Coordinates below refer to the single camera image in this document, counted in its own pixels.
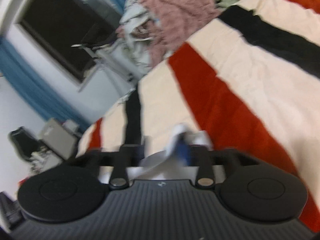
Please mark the garment steamer stand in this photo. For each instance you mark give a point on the garment steamer stand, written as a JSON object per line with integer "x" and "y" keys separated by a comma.
{"x": 100, "y": 62}

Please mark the white and black chair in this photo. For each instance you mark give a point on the white and black chair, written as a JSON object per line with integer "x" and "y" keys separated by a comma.
{"x": 57, "y": 137}

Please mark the pink fuzzy blanket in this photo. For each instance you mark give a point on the pink fuzzy blanket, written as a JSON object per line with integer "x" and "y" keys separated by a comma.
{"x": 180, "y": 12}

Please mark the red black cream striped blanket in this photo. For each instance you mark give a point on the red black cream striped blanket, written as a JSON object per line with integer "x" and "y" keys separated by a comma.
{"x": 250, "y": 92}

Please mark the dark window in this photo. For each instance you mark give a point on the dark window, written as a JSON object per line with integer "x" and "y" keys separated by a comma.
{"x": 62, "y": 22}

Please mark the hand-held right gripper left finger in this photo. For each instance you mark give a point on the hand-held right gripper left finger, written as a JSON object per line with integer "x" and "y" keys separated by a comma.
{"x": 125, "y": 160}

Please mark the grey crumpled clothes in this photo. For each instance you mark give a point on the grey crumpled clothes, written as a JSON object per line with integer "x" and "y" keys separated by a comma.
{"x": 132, "y": 12}

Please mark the white t-shirt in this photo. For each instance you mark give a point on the white t-shirt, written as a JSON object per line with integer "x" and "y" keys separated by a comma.
{"x": 160, "y": 161}

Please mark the row of cosmetic bottles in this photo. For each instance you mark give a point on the row of cosmetic bottles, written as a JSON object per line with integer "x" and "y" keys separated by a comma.
{"x": 42, "y": 160}

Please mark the wavy vanity mirror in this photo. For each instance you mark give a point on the wavy vanity mirror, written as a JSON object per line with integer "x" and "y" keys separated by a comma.
{"x": 23, "y": 142}

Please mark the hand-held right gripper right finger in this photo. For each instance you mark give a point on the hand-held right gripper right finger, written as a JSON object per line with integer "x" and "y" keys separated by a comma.
{"x": 203, "y": 160}

